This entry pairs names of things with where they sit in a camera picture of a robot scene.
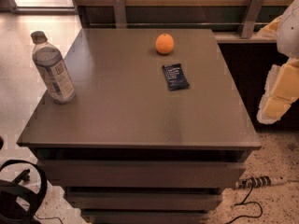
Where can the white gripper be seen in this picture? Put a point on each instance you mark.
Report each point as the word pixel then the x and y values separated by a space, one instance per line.
pixel 290 32

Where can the orange fruit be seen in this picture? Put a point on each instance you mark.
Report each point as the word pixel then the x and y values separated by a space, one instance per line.
pixel 164 44

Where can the clear plastic water bottle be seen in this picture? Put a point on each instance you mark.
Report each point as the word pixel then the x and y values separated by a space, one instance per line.
pixel 50 65

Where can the dark blue snack packet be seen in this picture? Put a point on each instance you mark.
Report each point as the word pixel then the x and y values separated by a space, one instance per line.
pixel 175 77

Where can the white power strip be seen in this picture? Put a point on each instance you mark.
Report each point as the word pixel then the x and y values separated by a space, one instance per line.
pixel 262 181

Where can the grey drawer cabinet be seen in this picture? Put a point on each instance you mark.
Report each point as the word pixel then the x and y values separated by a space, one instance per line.
pixel 126 149

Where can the right metal bracket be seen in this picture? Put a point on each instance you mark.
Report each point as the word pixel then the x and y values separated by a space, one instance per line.
pixel 246 27

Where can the metal bracket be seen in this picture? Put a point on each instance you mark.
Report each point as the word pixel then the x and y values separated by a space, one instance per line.
pixel 246 27
pixel 119 13

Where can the wooden wall shelf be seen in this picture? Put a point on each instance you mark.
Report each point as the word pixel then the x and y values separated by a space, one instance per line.
pixel 223 17

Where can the left metal bracket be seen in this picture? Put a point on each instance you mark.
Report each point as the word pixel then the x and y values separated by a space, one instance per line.
pixel 119 13

